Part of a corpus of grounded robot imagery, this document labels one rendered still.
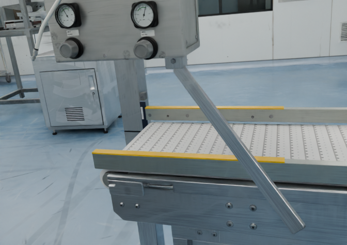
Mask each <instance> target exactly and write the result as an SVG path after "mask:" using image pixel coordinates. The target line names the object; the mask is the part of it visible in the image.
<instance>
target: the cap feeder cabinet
mask: <svg viewBox="0 0 347 245"><path fill-rule="evenodd" d="M30 58H31V61H32V56H31V57H30ZM32 65H33V69H34V74H35V78H36V83H37V87H38V92H39V97H40V102H41V106H42V111H43V116H44V120H45V125H46V127H48V129H49V130H53V131H54V132H53V133H52V134H53V135H56V134H57V132H55V130H60V129H93V128H104V130H105V131H104V133H105V134H106V133H108V131H107V130H106V128H108V127H109V126H110V125H111V124H112V122H113V121H114V120H115V119H116V118H117V117H118V118H121V117H122V116H121V115H120V114H121V107H120V100H119V93H118V86H117V79H116V72H115V64H114V60H108V61H95V62H71V63H57V62H56V60H55V55H54V50H51V51H48V52H45V53H41V54H38V55H37V56H36V59H35V61H32Z"/></svg>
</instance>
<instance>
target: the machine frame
mask: <svg viewBox="0 0 347 245"><path fill-rule="evenodd" d="M114 64H115V72H116V79H117V86H118V93H119V100H120V107H121V115H122V122H123V129H124V136H125V143H126V146H127V145H128V144H129V143H130V142H131V141H132V140H133V139H134V138H135V137H136V136H137V135H138V134H139V133H140V132H141V131H142V130H143V125H142V119H141V111H140V102H146V106H149V102H148V93H147V99H146V100H142V101H141V100H140V95H139V94H140V93H141V92H142V91H146V92H147V84H146V75H145V66H144V60H143V59H132V60H115V61H114ZM137 226H138V233H139V240H140V245H165V239H164V231H163V225H162V224H153V223H144V222H137Z"/></svg>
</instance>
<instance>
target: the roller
mask: <svg viewBox="0 0 347 245"><path fill-rule="evenodd" d="M109 173H126V174H127V173H128V172H114V171H108V172H106V173H105V174H104V175H103V178H102V180H103V182H104V184H105V185H106V186H107V187H108V186H109V181H107V176H108V174H109Z"/></svg>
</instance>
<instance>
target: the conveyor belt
mask: <svg viewBox="0 0 347 245"><path fill-rule="evenodd" d="M229 125H230V126H231V127H232V129H233V130H234V131H235V132H236V134H237V135H238V136H239V138H240V139H241V140H242V142H243V143H244V144H245V146H246V147H247V148H248V150H249V151H250V152H251V154H252V155H253V156H261V157H284V158H285V159H300V160H323V161H345V162H347V125H295V124H233V123H229ZM123 150H132V151H156V152H179V153H192V154H215V155H234V154H233V153H232V151H231V150H230V149H229V147H228V146H227V144H226V143H225V142H224V140H223V139H222V138H221V136H220V135H219V134H218V132H217V131H216V130H215V128H214V127H213V126H212V124H211V123H201V122H151V123H150V124H148V125H147V126H146V127H145V128H144V129H143V130H142V131H141V132H140V133H139V134H138V135H137V136H136V137H135V138H134V139H133V140H132V141H131V142H130V143H129V144H128V145H127V146H126V147H125V148H124V149H123ZM108 171H114V172H128V174H129V173H146V174H161V175H177V176H193V177H209V178H224V179H240V180H252V179H250V178H234V177H218V176H202V175H185V174H170V173H154V172H138V171H121V170H105V169H103V170H102V171H101V173H100V181H101V183H102V184H103V185H104V186H105V187H106V188H108V189H109V187H107V186H106V185H105V184H104V182H103V180H102V178H103V175H104V174H105V173H106V172H108ZM272 181H273V182H287V183H303V184H312V185H327V186H343V187H347V185H339V184H331V183H315V182H298V181H282V180H272Z"/></svg>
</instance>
